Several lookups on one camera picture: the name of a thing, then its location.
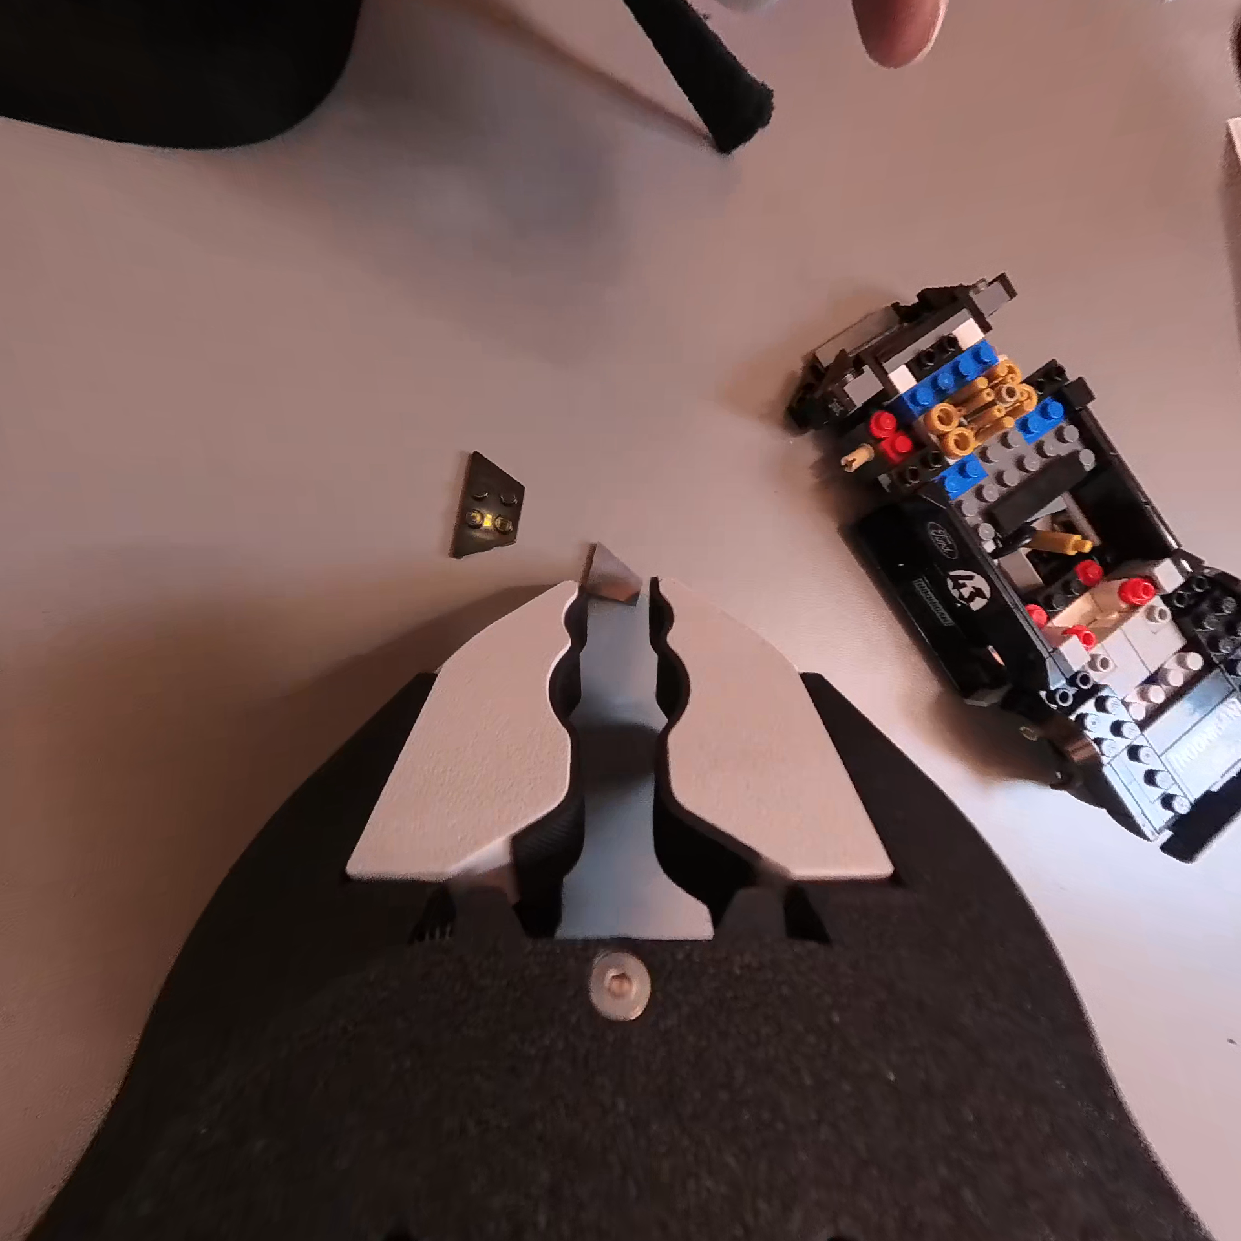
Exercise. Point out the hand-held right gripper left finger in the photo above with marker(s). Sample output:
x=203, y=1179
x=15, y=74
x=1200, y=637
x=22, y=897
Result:
x=466, y=766

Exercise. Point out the person's left hand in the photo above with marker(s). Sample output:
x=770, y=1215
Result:
x=897, y=28

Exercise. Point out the partly built lego car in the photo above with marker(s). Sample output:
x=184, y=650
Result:
x=1018, y=543

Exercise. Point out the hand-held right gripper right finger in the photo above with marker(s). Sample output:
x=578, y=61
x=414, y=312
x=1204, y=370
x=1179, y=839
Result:
x=776, y=766

